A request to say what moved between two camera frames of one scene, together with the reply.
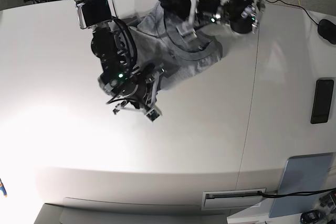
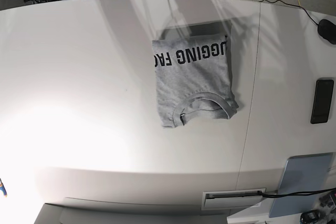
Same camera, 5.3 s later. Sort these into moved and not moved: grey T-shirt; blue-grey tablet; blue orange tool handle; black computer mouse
Moved: grey T-shirt
Not moved: blue orange tool handle; black computer mouse; blue-grey tablet
